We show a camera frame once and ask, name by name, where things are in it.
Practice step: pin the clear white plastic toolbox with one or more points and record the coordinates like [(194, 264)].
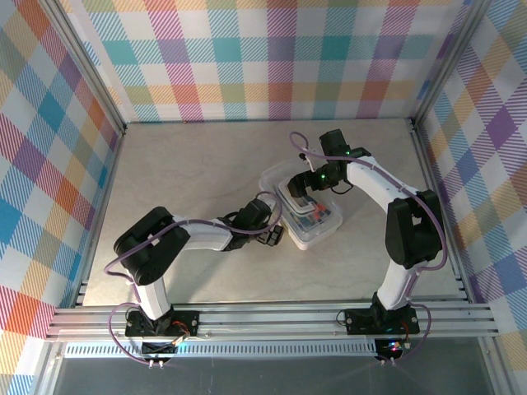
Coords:
[(317, 230)]

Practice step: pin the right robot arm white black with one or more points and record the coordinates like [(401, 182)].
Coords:
[(379, 177)]

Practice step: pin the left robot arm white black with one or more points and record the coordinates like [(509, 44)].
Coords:
[(206, 234)]

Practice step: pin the black controller board box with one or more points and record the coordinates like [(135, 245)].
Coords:
[(158, 349), (391, 347)]

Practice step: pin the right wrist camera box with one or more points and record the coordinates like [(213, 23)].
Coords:
[(313, 158)]

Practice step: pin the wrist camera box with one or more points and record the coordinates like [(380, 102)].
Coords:
[(271, 201), (313, 158)]

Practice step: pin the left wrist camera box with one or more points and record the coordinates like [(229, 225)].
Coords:
[(271, 201)]

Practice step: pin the aluminium rail beam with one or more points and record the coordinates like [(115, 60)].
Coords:
[(267, 321)]

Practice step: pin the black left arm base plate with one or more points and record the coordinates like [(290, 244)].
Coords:
[(185, 321)]

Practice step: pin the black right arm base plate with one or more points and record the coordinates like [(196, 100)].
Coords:
[(358, 321)]

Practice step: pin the aluminium frame post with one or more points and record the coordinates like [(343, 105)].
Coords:
[(446, 61), (82, 70)]

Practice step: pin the aluminium side rail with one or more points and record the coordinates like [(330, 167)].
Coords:
[(461, 290), (84, 298)]

